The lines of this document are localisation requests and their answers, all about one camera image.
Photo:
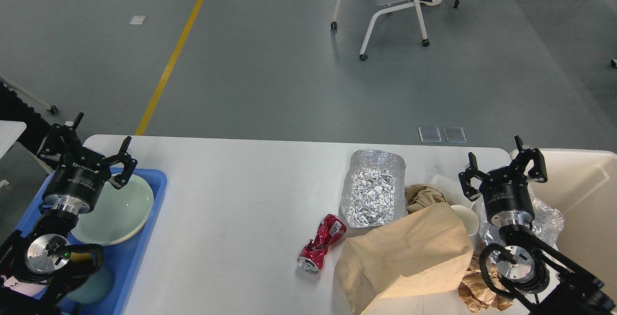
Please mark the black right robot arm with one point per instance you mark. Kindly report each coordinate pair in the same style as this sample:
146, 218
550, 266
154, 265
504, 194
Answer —
521, 266

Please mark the dark seated figure left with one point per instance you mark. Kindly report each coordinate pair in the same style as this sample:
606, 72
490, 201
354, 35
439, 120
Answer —
14, 108

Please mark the crumpled brown paper upper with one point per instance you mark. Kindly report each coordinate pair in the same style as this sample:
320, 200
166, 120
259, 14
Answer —
419, 196

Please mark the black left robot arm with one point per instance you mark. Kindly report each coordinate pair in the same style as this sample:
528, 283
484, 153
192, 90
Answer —
45, 257

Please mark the green plate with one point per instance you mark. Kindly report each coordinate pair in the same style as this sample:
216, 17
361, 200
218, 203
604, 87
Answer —
118, 215

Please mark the blue plastic tray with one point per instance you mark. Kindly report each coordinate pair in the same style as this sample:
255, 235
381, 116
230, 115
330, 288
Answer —
122, 259

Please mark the aluminium foil tray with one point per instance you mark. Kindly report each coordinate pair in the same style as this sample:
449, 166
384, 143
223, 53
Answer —
373, 189

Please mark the clear plastic wrap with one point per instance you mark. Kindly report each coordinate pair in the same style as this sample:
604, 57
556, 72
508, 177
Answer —
547, 224

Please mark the pink HOME mug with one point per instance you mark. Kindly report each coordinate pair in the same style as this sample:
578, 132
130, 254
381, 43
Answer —
28, 289

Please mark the crumpled brown paper lower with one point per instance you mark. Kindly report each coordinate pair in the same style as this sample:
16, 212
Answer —
474, 292

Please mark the crumpled brown paper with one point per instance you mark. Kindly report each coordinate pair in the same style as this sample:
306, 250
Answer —
474, 292
419, 196

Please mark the dark teal mug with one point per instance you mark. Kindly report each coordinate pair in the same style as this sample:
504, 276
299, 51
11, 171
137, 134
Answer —
94, 287

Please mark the beige plastic bin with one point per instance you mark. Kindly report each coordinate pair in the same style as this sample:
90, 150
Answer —
582, 185

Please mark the white paper cup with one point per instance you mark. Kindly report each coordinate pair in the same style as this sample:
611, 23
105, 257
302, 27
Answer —
469, 219

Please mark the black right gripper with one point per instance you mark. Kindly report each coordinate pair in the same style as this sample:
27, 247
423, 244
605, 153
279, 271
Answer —
506, 198

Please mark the brown paper bag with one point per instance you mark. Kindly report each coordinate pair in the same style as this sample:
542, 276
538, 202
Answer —
425, 252

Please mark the white table frame left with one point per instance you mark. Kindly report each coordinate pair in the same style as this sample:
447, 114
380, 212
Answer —
52, 109

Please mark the crushed red soda can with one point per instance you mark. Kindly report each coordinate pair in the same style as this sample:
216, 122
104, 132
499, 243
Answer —
330, 230

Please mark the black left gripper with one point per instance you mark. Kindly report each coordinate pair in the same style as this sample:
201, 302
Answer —
81, 173

